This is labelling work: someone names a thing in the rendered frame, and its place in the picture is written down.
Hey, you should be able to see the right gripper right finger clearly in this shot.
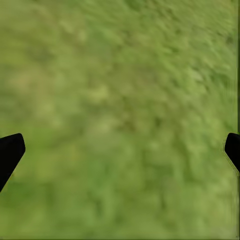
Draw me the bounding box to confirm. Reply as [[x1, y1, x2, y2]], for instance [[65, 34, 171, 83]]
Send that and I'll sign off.
[[224, 132, 240, 172]]

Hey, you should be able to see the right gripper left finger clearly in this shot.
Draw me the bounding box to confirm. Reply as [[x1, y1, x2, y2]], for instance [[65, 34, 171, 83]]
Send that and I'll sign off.
[[0, 133, 26, 192]]

